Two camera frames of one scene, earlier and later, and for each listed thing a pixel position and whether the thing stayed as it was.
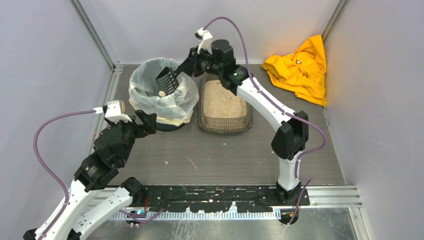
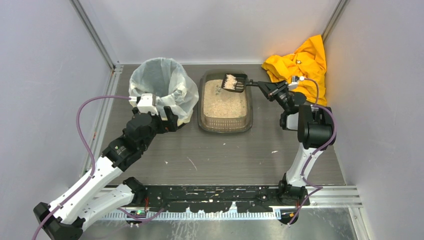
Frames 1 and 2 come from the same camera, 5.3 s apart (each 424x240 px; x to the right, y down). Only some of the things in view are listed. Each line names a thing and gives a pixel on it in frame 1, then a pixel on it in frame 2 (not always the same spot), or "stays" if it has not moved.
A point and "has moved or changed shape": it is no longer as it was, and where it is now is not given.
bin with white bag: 176,108 stays
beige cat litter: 219,102 stays
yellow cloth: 303,71 stays
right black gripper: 189,65 -> 274,90
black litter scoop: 167,80 has moved or changed shape
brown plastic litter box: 220,110 stays
